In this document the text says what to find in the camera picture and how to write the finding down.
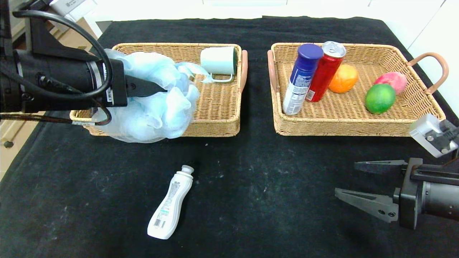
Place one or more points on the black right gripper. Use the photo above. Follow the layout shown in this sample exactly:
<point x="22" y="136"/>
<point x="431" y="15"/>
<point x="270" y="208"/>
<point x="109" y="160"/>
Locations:
<point x="408" y="193"/>

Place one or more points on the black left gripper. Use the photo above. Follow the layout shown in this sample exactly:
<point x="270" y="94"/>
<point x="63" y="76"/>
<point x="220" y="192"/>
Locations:
<point x="117" y="83"/>

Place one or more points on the light blue bath pouf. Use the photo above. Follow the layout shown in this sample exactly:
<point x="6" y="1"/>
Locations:
<point x="154" y="114"/>

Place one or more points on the green lime fruit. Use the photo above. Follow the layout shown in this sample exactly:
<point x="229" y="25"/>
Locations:
<point x="380" y="99"/>

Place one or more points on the white bottle with brush cap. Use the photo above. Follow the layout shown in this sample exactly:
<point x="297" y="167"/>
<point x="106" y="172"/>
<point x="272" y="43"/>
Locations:
<point x="172" y="200"/>

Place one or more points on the red drink can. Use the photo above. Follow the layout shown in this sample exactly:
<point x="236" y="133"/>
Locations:
<point x="326" y="71"/>

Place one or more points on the blue capped spray can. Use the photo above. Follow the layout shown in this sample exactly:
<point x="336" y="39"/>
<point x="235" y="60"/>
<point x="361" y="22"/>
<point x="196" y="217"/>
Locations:
<point x="301" y="79"/>

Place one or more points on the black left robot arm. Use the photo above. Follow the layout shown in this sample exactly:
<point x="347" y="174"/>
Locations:
<point x="53" y="79"/>

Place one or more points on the mint green enamel mug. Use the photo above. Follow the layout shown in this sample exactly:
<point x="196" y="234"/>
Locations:
<point x="217" y="61"/>

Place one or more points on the pink red peach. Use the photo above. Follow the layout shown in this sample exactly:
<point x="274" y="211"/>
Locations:
<point x="396" y="79"/>

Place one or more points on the orange fruit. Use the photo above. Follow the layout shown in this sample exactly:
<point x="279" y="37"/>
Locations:
<point x="346" y="79"/>

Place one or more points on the black table cloth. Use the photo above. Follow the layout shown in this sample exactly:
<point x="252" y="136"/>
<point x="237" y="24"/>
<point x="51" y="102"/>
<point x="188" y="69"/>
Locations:
<point x="251" y="32"/>

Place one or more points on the beige metal rack on wheels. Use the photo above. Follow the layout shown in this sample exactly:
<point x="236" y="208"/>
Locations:
<point x="8" y="144"/>

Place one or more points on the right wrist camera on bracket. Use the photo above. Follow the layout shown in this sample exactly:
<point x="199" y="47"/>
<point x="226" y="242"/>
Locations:
<point x="428" y="132"/>

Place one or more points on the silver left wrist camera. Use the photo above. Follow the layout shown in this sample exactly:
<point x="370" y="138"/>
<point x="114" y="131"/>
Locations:
<point x="71" y="6"/>

